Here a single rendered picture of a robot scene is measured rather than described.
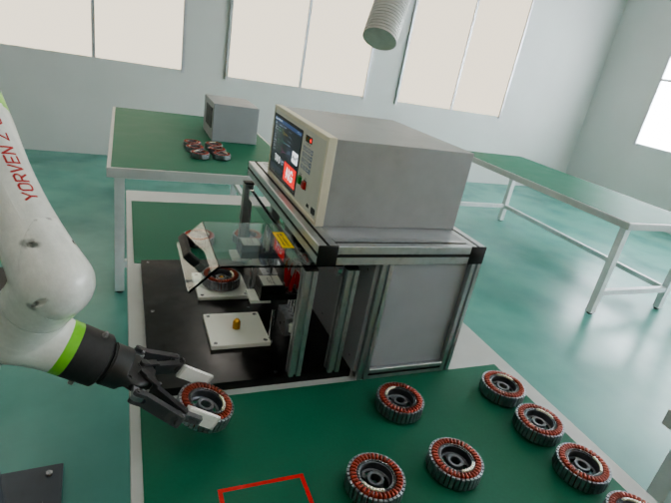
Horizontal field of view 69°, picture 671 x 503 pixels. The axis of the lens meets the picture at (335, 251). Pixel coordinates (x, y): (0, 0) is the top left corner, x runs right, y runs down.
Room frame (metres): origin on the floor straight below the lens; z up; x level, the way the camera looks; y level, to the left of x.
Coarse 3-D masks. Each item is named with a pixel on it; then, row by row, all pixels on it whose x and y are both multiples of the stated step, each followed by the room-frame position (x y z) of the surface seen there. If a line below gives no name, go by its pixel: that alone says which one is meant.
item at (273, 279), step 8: (256, 280) 1.12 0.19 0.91; (264, 280) 1.11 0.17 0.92; (272, 280) 1.11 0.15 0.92; (280, 280) 1.12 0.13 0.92; (256, 288) 1.11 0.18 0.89; (264, 288) 1.08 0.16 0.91; (272, 288) 1.09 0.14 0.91; (280, 288) 1.09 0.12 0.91; (288, 288) 1.13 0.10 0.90; (248, 296) 1.09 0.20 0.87; (256, 296) 1.09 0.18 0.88; (264, 296) 1.07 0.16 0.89; (272, 296) 1.08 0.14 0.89; (280, 296) 1.09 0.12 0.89; (288, 296) 1.10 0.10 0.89; (296, 296) 1.11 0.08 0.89; (288, 304) 1.16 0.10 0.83
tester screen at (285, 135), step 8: (280, 120) 1.38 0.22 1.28; (280, 128) 1.37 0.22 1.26; (288, 128) 1.30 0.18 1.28; (280, 136) 1.36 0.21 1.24; (288, 136) 1.30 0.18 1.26; (296, 136) 1.24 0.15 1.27; (280, 144) 1.35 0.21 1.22; (288, 144) 1.29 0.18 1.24; (296, 144) 1.23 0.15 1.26; (272, 152) 1.41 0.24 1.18; (280, 152) 1.34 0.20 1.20; (296, 152) 1.22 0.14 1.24; (288, 160) 1.27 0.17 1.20; (272, 168) 1.40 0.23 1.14; (280, 168) 1.33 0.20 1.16; (296, 168) 1.21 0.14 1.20; (280, 176) 1.32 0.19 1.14
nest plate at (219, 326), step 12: (240, 312) 1.16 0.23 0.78; (252, 312) 1.17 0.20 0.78; (216, 324) 1.08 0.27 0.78; (228, 324) 1.09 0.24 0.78; (252, 324) 1.11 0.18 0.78; (216, 336) 1.03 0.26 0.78; (228, 336) 1.03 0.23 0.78; (240, 336) 1.04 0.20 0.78; (252, 336) 1.05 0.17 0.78; (264, 336) 1.06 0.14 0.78; (216, 348) 0.99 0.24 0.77; (228, 348) 1.00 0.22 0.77
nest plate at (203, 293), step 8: (240, 272) 1.40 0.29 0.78; (240, 280) 1.34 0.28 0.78; (200, 288) 1.25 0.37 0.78; (208, 288) 1.26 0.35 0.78; (240, 288) 1.29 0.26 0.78; (200, 296) 1.20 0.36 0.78; (208, 296) 1.21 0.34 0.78; (216, 296) 1.22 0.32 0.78; (224, 296) 1.23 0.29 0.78; (232, 296) 1.24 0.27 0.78; (240, 296) 1.25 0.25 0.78
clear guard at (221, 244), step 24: (192, 240) 1.01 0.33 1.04; (216, 240) 0.98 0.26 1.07; (240, 240) 1.00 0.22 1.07; (264, 240) 1.03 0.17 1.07; (216, 264) 0.86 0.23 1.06; (240, 264) 0.88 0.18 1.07; (264, 264) 0.90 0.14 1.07; (288, 264) 0.92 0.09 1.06; (312, 264) 0.94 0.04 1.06; (192, 288) 0.83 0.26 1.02
